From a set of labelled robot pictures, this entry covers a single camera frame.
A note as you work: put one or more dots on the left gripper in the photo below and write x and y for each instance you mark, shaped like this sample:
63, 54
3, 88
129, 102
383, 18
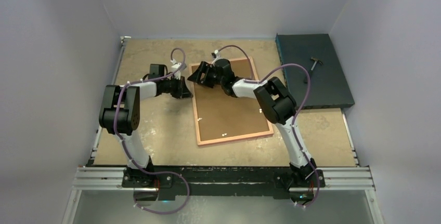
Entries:
182, 91

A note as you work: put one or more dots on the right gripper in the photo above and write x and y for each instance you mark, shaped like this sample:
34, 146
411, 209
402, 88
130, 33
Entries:
206, 67

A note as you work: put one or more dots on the pink picture frame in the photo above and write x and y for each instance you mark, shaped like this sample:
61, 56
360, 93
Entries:
234, 136

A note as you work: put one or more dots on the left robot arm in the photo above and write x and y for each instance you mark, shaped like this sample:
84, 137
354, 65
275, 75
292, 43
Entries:
120, 115

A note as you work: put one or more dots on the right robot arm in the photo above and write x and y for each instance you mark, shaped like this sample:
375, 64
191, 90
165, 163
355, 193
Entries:
277, 104

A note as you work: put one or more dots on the small hammer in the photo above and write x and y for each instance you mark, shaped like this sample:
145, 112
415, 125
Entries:
315, 62

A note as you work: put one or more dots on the dark blue box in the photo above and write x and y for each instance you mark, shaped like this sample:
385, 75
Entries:
329, 87

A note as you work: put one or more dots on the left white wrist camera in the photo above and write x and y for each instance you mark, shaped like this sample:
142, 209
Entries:
177, 69

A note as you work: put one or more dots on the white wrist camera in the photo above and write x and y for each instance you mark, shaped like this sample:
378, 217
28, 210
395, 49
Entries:
216, 56
177, 69

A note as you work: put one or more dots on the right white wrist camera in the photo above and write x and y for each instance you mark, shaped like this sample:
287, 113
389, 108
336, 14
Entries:
216, 56

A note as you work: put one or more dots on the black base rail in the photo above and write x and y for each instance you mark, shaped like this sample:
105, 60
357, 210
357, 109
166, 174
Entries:
276, 182

